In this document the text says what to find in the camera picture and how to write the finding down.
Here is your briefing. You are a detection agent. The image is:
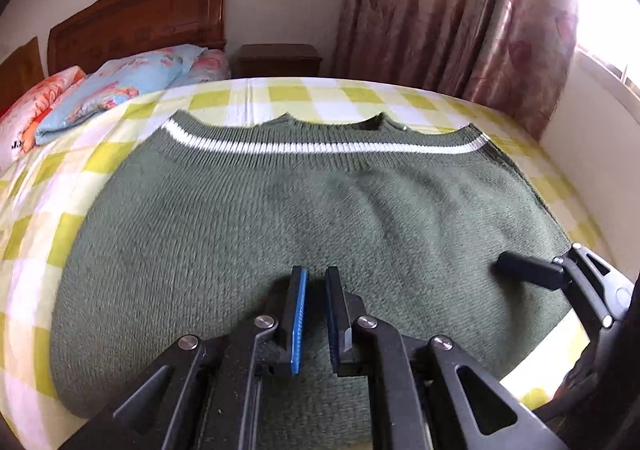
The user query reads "bright window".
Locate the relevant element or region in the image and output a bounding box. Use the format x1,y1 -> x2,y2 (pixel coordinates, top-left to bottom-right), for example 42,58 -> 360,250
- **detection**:
575,0 -> 640,96

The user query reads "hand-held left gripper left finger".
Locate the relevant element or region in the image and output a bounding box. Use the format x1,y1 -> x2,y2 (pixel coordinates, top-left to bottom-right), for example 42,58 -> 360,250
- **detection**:
60,266 -> 307,450

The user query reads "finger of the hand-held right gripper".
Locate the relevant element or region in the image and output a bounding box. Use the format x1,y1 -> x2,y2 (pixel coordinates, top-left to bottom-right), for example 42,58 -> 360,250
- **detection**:
493,243 -> 636,347

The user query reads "blue floral pillow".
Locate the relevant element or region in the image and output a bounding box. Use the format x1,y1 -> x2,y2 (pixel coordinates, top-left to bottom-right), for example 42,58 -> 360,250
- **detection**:
36,44 -> 207,147

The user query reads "pink floral pillow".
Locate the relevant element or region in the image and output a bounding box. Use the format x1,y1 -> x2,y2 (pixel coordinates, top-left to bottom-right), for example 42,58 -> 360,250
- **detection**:
175,48 -> 232,88

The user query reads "bed with yellow checked sheet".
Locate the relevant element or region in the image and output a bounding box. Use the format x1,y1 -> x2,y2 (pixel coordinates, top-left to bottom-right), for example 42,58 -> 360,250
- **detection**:
0,76 -> 621,450

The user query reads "carved wooden headboard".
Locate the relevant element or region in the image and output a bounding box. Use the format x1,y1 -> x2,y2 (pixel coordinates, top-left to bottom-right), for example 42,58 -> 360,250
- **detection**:
46,0 -> 229,76

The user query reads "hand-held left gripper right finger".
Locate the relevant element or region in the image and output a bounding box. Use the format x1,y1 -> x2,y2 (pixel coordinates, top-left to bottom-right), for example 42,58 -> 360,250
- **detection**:
325,266 -> 567,450

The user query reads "orange floral pillow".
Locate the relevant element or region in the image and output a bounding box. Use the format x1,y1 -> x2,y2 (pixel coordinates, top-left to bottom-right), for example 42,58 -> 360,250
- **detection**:
0,66 -> 87,171

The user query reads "pink floral curtain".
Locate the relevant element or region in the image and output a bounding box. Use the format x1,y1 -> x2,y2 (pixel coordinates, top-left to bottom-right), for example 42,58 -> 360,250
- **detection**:
329,0 -> 585,141

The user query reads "dark wooden nightstand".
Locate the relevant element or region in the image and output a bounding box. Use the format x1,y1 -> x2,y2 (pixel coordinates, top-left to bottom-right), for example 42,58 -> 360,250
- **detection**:
235,43 -> 324,79

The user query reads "green and white knit sweater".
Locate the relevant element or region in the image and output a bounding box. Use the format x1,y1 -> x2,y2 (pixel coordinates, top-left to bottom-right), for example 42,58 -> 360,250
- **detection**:
49,110 -> 592,450

